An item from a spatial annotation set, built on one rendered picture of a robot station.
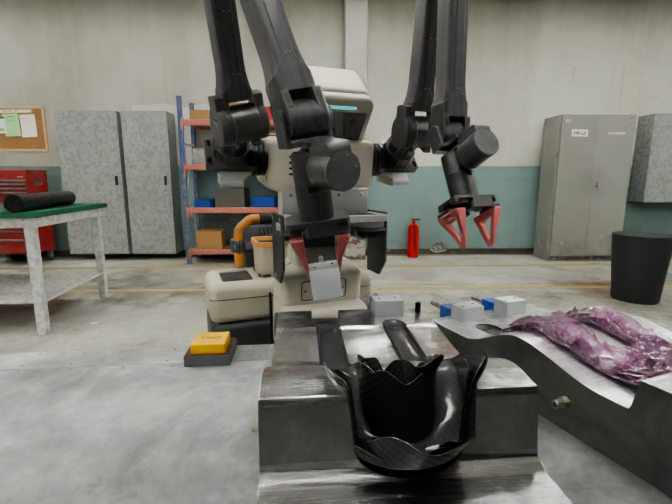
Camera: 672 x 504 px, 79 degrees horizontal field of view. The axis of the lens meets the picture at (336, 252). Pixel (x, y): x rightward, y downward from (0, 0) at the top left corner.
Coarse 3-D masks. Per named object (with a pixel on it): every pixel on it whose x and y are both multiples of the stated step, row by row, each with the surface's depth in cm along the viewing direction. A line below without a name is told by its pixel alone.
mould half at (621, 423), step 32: (448, 320) 79; (480, 320) 79; (512, 320) 79; (640, 320) 67; (512, 352) 61; (544, 352) 56; (544, 384) 56; (576, 384) 51; (608, 384) 51; (640, 384) 44; (544, 416) 56; (576, 416) 52; (608, 416) 48; (640, 416) 44; (608, 448) 48; (640, 448) 45
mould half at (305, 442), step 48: (288, 336) 63; (384, 336) 63; (432, 336) 63; (288, 384) 38; (480, 384) 39; (528, 384) 39; (288, 432) 36; (336, 432) 37; (480, 432) 38; (528, 432) 39; (288, 480) 36; (336, 480) 36; (384, 480) 36; (432, 480) 36; (480, 480) 36; (528, 480) 36
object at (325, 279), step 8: (320, 256) 80; (312, 264) 70; (320, 264) 70; (328, 264) 69; (336, 264) 69; (312, 272) 67; (320, 272) 67; (328, 272) 68; (336, 272) 68; (312, 280) 68; (320, 280) 68; (328, 280) 68; (336, 280) 68; (312, 288) 68; (320, 288) 68; (328, 288) 69; (336, 288) 69; (320, 296) 69; (328, 296) 69; (336, 296) 69
